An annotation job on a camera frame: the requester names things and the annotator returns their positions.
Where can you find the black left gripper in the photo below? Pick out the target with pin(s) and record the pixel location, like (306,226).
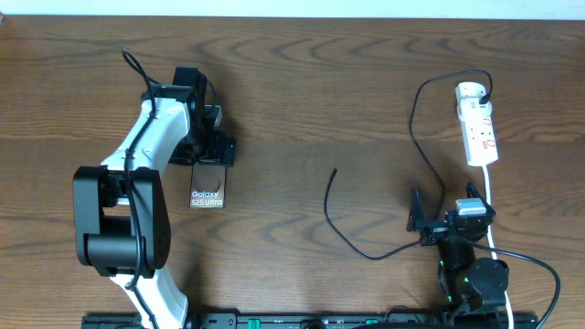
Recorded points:
(217,154)

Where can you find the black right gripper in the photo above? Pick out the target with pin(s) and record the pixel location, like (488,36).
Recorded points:
(435,230)

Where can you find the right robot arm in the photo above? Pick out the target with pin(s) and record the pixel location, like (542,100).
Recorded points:
(475,287)

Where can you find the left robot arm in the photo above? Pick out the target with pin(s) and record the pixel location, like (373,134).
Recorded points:
(122,228)

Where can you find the white USB charger plug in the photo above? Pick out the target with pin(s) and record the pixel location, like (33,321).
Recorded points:
(470,89)

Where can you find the white power strip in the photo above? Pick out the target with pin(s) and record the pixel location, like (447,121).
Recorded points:
(478,132)

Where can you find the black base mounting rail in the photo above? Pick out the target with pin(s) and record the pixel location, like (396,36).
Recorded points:
(402,319)

